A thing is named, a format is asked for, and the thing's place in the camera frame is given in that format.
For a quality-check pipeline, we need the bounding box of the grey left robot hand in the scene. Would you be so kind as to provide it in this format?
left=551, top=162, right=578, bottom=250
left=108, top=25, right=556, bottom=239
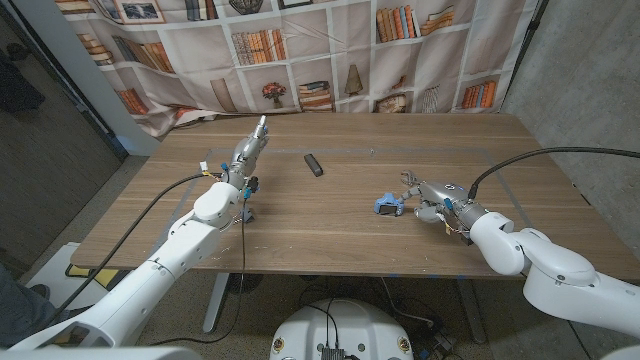
left=219, top=114, right=270, bottom=187

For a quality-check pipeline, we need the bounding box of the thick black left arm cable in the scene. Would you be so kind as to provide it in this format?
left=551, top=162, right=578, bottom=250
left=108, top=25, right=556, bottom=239
left=44, top=171, right=224, bottom=329

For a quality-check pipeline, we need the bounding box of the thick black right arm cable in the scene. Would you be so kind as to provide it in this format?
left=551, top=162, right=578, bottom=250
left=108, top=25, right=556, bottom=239
left=467, top=145, right=640, bottom=200

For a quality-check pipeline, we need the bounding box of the power strip on floor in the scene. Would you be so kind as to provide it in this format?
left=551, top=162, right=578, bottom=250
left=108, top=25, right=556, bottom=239
left=429, top=332, right=456, bottom=354

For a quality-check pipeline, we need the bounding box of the person leg in jeans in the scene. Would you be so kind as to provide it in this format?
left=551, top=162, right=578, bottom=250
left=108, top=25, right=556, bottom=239
left=0, top=264, right=94, bottom=349

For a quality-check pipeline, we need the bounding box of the white table leg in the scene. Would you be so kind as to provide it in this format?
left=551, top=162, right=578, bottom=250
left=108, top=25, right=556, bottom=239
left=202, top=272, right=231, bottom=335

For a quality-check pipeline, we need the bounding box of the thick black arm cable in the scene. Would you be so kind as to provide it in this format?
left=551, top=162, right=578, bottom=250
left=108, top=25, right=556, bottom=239
left=467, top=145, right=640, bottom=200
left=44, top=171, right=224, bottom=329

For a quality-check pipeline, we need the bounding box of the yellow black floor pad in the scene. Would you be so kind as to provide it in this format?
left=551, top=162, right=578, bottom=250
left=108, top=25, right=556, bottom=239
left=66, top=263, right=124, bottom=291

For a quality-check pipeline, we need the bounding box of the white floor cable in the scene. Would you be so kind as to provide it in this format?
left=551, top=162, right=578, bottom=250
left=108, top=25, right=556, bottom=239
left=382, top=277, right=435, bottom=327

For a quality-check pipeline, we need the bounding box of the white floor board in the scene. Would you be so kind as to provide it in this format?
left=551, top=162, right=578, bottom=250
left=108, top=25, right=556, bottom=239
left=27, top=242, right=126, bottom=306

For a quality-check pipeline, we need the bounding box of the dark door panel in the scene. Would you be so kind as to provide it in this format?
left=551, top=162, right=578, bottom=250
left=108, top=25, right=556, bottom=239
left=0, top=0, right=129, bottom=266

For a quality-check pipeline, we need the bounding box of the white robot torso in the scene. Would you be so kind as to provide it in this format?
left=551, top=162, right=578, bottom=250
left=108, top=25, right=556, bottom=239
left=268, top=298, right=415, bottom=360

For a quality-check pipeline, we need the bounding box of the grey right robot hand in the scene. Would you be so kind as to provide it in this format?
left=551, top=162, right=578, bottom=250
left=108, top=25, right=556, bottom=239
left=397, top=180, right=489, bottom=239

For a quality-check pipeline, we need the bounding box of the black round grille object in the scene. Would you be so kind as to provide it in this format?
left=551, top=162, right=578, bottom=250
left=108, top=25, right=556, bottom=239
left=227, top=273, right=265, bottom=295

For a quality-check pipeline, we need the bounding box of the blue toy camera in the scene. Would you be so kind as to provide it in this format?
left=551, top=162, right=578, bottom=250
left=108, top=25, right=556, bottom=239
left=373, top=192, right=405, bottom=218

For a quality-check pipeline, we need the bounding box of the black backdrop stand pole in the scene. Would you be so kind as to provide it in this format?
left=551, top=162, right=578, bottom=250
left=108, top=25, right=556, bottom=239
left=499, top=0, right=549, bottom=106

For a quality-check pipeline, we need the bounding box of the printed bookshelf backdrop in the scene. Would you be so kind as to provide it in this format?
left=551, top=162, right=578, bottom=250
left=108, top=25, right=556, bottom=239
left=53, top=0, right=541, bottom=139

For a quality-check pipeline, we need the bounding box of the black TV remote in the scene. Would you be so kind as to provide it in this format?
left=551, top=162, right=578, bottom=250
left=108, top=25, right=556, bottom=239
left=303, top=153, right=325, bottom=178

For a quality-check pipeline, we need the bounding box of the thin black left wrist cable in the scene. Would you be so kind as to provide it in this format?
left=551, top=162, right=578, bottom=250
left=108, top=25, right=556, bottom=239
left=147, top=192, right=250, bottom=348

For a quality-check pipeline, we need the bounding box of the grey table leg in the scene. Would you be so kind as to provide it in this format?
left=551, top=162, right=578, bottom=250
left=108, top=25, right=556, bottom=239
left=455, top=277, right=487, bottom=345

